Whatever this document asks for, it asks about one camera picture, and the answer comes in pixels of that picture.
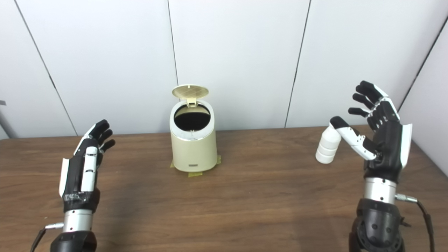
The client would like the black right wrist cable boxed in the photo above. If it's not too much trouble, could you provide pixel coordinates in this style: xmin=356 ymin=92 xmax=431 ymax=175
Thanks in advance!
xmin=395 ymin=194 xmax=435 ymax=252

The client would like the cream round bin lid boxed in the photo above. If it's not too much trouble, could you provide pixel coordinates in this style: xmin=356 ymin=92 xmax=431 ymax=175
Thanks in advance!
xmin=172 ymin=84 xmax=209 ymax=107

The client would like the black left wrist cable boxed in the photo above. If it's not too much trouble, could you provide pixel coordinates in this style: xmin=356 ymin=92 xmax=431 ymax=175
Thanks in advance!
xmin=30 ymin=223 xmax=64 ymax=252

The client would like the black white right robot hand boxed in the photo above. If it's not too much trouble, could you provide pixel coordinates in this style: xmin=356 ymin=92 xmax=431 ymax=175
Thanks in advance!
xmin=330 ymin=80 xmax=413 ymax=183

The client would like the small white plastic bottle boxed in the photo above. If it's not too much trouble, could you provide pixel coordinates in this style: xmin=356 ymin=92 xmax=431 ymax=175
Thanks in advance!
xmin=315 ymin=124 xmax=342 ymax=164

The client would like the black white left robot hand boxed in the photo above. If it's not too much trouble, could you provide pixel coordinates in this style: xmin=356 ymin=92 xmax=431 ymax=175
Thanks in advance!
xmin=59 ymin=120 xmax=116 ymax=213

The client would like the cream-colored bin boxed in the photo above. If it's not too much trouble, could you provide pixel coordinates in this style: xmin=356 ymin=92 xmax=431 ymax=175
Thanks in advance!
xmin=170 ymin=99 xmax=218 ymax=173

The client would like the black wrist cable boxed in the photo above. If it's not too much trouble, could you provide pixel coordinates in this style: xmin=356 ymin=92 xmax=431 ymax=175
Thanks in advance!
xmin=395 ymin=194 xmax=435 ymax=252
xmin=30 ymin=223 xmax=64 ymax=252

